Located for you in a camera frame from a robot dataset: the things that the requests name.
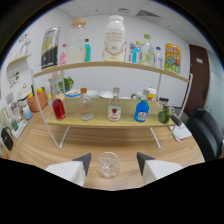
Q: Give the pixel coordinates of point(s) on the black office chair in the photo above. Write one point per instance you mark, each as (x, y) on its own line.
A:
(206, 133)

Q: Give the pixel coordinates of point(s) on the blue rimmed plate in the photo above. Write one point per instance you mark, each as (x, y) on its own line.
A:
(72, 93)

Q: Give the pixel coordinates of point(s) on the pink liquid bottle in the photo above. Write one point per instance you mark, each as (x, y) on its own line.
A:
(63, 57)

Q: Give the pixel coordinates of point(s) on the yellow red noodle cup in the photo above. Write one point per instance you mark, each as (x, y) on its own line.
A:
(151, 94)

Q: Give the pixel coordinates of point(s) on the clear bottle orange cap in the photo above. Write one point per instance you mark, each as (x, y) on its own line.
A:
(85, 108)

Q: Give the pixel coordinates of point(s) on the green potted plant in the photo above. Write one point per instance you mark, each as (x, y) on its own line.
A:
(68, 83)

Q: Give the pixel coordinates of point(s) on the brown door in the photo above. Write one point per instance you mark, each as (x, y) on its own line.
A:
(197, 80)

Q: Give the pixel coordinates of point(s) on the glass jar of limes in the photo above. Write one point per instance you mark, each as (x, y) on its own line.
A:
(164, 116)

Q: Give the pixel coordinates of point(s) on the gripper right finger white block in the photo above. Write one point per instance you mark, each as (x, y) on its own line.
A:
(156, 168)

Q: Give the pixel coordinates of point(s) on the white frame wooden shelf rack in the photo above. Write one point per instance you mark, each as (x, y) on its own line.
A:
(100, 115)

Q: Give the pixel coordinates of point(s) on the green cup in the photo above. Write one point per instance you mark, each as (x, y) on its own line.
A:
(14, 125)

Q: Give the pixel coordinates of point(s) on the blue liquid bottle silver cap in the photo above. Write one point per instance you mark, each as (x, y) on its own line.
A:
(141, 111)

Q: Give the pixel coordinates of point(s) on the red liquid bottle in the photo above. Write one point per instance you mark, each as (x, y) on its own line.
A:
(59, 110)

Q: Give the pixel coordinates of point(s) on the clear glass with ice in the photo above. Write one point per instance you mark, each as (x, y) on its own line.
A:
(108, 165)

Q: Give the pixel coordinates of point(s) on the orange pot with items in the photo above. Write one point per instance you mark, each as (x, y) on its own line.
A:
(36, 101)

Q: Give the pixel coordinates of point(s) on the light blue cup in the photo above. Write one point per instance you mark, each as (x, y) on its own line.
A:
(27, 113)

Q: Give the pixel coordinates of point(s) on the small clear water bottle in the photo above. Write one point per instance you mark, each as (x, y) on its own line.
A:
(158, 59)

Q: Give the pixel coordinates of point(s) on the black kettle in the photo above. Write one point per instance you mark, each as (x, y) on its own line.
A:
(7, 140)

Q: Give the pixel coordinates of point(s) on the white tray scale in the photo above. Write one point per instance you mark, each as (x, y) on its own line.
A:
(19, 130)

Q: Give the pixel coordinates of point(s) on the large white milk bottle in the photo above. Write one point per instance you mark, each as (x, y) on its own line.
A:
(114, 40)

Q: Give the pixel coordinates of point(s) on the white wall shelf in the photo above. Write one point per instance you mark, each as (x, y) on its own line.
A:
(20, 60)

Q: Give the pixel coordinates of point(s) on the clear soda bottle green cap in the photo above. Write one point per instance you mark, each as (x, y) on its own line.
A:
(147, 53)

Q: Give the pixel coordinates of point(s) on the black yellow snack bag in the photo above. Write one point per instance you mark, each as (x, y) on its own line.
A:
(50, 48)

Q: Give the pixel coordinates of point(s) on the gripper left finger white block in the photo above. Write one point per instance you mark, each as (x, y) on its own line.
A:
(71, 170)

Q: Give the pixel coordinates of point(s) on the teal liquid bottle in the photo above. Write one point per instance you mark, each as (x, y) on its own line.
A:
(87, 51)

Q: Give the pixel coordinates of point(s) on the orange yellow snack bag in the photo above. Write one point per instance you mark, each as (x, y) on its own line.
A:
(172, 58)

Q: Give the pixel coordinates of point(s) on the white fabric pouch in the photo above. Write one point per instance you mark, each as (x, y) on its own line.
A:
(182, 131)

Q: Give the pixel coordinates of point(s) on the small blue drink bottle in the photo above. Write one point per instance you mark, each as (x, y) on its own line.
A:
(136, 55)

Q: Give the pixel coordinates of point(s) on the white electric kettle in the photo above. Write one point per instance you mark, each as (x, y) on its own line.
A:
(24, 91)

